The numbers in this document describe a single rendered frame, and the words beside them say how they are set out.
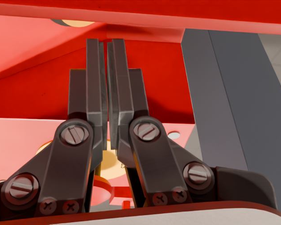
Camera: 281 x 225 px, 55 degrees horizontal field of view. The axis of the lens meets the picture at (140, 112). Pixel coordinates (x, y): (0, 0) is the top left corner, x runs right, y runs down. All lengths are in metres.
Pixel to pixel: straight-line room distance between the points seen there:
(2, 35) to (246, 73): 0.68
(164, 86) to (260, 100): 0.57
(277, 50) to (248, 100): 0.63
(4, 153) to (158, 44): 0.14
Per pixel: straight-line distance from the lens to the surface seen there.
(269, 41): 1.26
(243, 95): 0.72
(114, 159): 0.20
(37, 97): 0.18
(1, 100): 0.18
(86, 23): 0.18
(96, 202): 0.20
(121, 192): 2.35
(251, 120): 0.68
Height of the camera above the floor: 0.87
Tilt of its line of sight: 36 degrees down
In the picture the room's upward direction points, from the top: 178 degrees clockwise
